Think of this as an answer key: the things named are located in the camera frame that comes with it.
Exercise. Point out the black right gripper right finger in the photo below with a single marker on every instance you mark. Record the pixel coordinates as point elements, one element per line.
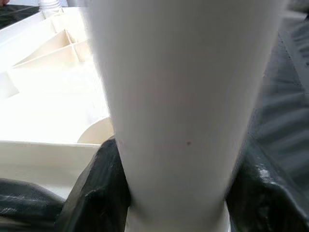
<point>265,193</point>

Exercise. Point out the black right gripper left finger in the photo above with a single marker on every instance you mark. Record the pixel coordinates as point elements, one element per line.
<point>96,193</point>

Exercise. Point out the white ribbed plastic table top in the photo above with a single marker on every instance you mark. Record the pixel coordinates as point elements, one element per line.
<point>48,108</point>

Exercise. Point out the white plastic table leg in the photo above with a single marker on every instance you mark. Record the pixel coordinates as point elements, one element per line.
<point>51,6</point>
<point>181,96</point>

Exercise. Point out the black table cloth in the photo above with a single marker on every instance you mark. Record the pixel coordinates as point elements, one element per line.
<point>285,96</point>

